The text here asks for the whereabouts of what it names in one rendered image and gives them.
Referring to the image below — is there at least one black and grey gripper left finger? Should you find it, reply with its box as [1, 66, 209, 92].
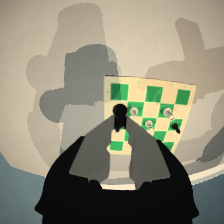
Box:
[34, 114, 116, 215]

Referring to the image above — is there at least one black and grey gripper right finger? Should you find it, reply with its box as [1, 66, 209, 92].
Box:
[124, 115, 199, 219]

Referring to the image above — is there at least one green and cream chessboard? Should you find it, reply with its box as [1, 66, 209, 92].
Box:
[104, 76, 196, 155]

